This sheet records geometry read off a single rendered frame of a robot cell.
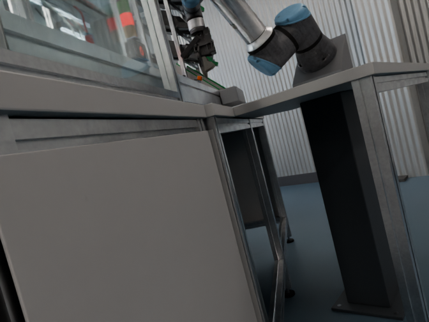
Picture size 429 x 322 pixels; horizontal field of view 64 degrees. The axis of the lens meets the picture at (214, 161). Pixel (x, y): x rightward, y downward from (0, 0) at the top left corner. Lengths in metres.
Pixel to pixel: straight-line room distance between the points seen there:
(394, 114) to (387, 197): 2.59
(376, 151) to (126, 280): 0.73
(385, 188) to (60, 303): 0.82
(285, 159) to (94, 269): 4.07
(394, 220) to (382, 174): 0.12
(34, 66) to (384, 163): 0.79
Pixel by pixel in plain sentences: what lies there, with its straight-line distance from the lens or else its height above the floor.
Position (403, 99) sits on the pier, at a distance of 3.51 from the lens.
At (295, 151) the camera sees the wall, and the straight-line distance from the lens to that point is 4.25.
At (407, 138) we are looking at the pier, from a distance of 3.54.
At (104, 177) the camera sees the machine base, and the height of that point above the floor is 0.77.
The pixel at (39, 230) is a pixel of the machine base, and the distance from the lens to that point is 0.28.
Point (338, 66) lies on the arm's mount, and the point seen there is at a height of 0.92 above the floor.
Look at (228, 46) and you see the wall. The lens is 4.66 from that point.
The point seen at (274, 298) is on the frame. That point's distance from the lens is 1.33.
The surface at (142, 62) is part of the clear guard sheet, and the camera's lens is 0.64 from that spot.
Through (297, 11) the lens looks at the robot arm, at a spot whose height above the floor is 1.13.
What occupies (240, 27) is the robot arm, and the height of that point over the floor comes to 1.11.
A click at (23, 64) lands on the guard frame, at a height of 0.88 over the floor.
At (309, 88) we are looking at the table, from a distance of 0.96.
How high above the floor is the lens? 0.77
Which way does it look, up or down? 3 degrees down
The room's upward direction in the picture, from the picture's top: 15 degrees counter-clockwise
